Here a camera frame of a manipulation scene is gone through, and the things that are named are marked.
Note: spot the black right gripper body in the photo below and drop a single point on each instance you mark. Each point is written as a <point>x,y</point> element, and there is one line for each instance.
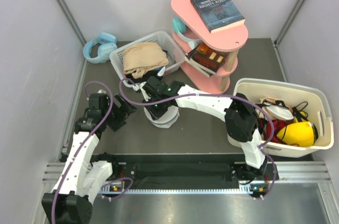
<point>157,110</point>

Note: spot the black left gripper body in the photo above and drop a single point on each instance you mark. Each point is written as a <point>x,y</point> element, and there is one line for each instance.
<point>119,114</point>

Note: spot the white mesh laundry bag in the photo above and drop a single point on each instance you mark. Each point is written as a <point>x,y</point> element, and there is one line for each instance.
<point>162,115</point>

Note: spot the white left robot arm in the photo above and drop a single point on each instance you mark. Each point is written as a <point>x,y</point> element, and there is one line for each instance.
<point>71,199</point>

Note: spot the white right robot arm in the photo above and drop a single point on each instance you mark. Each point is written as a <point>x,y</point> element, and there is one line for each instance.
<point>236,112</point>

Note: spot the yellow bra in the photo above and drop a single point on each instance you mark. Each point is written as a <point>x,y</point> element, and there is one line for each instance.
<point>300,134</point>

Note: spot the cream plastic laundry basket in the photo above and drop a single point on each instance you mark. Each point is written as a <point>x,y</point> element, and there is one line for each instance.
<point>318,109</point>

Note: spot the beige folded garment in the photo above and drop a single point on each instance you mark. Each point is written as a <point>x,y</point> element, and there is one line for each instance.
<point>143,57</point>

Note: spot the white perforated plastic basket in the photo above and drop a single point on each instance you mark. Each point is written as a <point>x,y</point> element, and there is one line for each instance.
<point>175,54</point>

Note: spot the dark red paperback book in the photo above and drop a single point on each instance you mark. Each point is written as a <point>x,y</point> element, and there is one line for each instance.
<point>206,60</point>

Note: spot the teal headphones on shelf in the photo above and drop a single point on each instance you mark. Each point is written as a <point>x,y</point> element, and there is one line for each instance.
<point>179,27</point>

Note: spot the blue over-ear headphones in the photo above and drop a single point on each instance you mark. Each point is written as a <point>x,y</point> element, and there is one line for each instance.
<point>107,44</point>

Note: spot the pink three-tier shelf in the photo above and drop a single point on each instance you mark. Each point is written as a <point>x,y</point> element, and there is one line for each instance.
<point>229,40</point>

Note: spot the dark blue 1984 book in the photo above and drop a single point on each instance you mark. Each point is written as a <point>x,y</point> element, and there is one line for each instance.
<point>218,15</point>

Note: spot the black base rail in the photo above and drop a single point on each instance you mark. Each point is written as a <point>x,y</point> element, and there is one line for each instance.
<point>184,172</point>

